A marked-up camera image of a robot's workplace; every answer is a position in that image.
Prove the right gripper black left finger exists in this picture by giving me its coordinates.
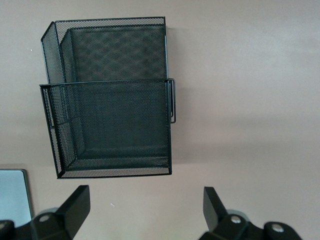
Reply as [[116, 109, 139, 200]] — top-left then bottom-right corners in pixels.
[[0, 184, 91, 240]]

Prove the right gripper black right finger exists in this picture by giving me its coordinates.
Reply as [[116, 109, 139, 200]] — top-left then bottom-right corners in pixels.
[[199, 186, 305, 240]]

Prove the silver laptop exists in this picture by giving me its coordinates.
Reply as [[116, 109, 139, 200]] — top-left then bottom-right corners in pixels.
[[0, 168, 34, 222]]

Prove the black mesh desk organizer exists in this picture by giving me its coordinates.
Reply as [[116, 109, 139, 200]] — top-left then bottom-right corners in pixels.
[[39, 16, 179, 180]]

